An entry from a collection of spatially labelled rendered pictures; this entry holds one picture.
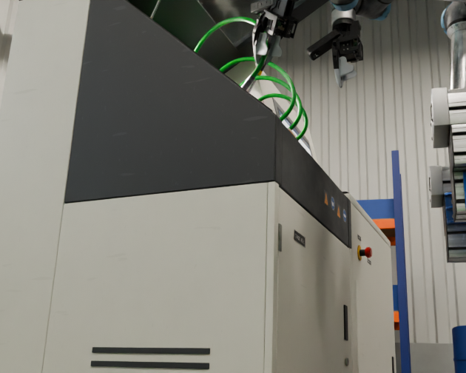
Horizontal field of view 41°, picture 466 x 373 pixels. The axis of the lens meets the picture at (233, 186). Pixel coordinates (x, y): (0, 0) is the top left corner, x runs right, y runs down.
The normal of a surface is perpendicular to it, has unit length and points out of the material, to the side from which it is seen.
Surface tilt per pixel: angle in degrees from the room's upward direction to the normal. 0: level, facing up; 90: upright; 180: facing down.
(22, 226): 90
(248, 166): 90
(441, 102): 90
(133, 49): 90
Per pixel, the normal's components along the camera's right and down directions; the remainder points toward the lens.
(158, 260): -0.41, -0.30
